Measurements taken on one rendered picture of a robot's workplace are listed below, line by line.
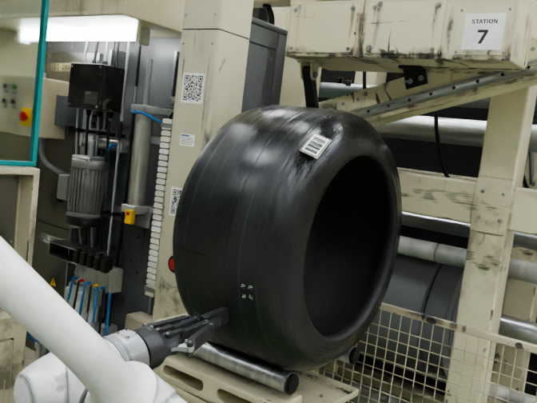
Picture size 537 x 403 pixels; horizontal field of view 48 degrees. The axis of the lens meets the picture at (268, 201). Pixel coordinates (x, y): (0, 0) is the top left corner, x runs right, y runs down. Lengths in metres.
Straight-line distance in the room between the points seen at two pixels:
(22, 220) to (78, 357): 0.87
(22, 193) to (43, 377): 0.76
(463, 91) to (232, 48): 0.59
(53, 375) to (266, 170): 0.53
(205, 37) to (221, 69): 0.08
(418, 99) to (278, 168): 0.59
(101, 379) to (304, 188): 0.55
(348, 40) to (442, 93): 0.27
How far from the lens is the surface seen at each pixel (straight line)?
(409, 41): 1.55
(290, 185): 1.17
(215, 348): 1.44
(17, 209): 1.65
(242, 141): 1.27
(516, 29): 1.49
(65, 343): 0.80
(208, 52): 1.54
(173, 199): 1.59
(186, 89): 1.58
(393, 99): 1.69
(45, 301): 0.80
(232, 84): 1.58
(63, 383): 0.96
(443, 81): 1.65
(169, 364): 1.51
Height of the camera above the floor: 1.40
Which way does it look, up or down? 6 degrees down
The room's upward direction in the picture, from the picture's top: 7 degrees clockwise
